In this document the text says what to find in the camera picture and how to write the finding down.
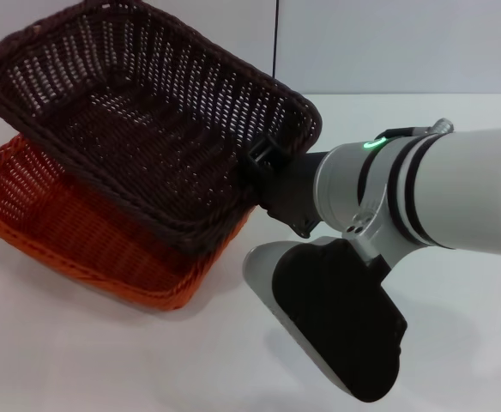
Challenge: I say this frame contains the orange woven plastic basket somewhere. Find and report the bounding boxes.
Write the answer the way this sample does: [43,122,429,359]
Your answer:
[0,132,258,311]

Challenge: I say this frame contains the silver corrugated cable conduit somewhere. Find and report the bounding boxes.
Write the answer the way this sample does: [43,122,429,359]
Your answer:
[430,118,456,136]

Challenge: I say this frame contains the thin black hanging cable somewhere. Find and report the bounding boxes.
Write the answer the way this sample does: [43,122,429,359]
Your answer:
[269,0,281,79]

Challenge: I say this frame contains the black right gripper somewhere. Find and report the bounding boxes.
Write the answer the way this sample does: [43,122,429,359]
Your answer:
[248,135,324,238]

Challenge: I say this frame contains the dark brown woven basket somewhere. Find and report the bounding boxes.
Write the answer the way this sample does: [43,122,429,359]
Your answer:
[0,0,323,257]

